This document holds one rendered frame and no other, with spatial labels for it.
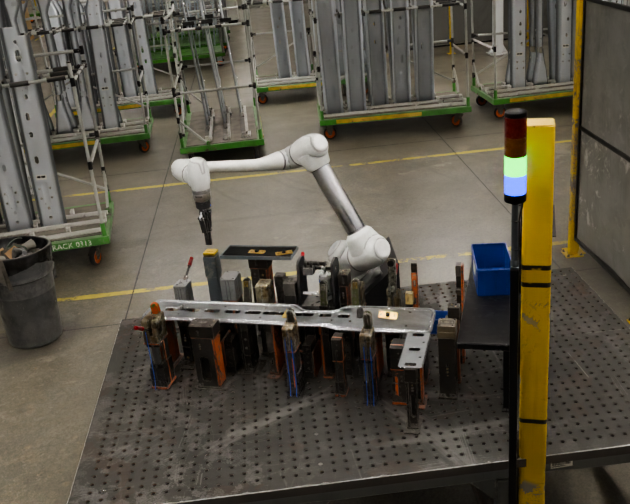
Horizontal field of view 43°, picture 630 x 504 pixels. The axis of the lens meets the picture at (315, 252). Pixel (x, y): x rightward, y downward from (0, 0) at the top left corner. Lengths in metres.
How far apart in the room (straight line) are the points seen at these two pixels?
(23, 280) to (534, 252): 3.90
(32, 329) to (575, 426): 3.91
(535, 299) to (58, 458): 2.96
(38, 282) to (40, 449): 1.39
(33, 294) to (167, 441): 2.63
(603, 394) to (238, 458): 1.56
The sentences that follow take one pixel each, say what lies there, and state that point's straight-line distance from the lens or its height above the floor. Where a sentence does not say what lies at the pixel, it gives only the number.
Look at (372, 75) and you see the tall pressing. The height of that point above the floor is 0.68.
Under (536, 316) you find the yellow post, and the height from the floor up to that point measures 1.31.
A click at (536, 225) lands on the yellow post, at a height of 1.66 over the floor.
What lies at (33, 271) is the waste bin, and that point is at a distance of 5.87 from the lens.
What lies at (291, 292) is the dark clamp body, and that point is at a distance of 3.87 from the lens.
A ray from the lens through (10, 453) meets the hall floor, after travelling 5.07.
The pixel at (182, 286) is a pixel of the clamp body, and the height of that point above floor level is 1.06.
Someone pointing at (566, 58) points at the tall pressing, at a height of 0.61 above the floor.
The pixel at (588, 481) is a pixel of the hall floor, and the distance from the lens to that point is 4.35.
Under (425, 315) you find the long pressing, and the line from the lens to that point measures 3.64.
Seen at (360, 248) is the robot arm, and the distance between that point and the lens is 4.09.
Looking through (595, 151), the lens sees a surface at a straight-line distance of 6.12.
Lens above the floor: 2.70
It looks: 23 degrees down
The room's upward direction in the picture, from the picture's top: 5 degrees counter-clockwise
